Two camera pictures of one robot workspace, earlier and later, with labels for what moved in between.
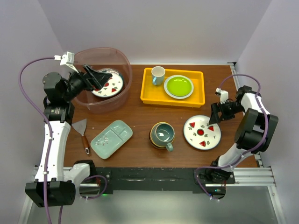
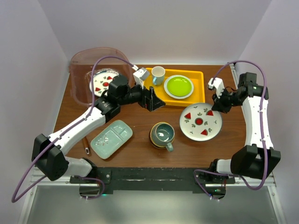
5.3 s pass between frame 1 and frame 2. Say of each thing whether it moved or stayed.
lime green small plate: stayed
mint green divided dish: stayed
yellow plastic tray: stayed
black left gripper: moved
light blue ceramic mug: stayed
